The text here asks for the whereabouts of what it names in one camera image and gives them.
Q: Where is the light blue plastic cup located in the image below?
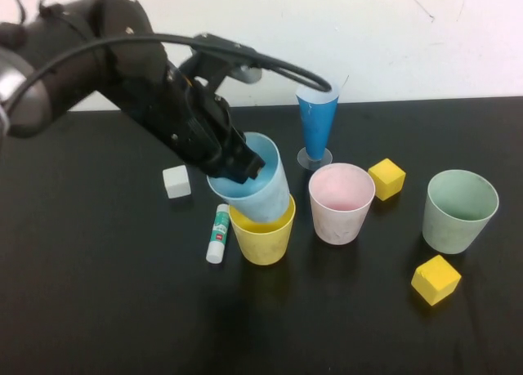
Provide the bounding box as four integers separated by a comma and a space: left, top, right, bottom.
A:
206, 132, 292, 224

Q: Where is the white green glue stick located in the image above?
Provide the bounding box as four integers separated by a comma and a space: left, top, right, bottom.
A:
206, 203, 231, 265

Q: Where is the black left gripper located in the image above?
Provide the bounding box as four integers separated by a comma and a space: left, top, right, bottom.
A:
122, 58, 266, 186

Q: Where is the light green plastic cup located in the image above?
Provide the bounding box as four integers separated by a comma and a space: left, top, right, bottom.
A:
422, 169, 500, 255

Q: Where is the pink plastic cup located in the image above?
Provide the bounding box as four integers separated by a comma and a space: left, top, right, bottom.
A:
308, 163, 377, 246

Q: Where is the blue cone glass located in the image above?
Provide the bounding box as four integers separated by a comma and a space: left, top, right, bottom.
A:
296, 80, 341, 172

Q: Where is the black cable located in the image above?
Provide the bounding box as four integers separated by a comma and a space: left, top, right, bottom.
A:
0, 32, 333, 118

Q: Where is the chipped yellow foam cube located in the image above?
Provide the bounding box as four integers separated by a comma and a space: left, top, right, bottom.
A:
410, 254, 463, 306

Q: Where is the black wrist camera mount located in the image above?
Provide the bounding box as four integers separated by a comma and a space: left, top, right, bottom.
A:
178, 32, 263, 92

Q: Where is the yellow plastic cup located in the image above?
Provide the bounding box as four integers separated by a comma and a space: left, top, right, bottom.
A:
228, 194, 297, 266

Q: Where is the white foam cube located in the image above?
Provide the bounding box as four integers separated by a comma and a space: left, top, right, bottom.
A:
162, 165, 193, 199

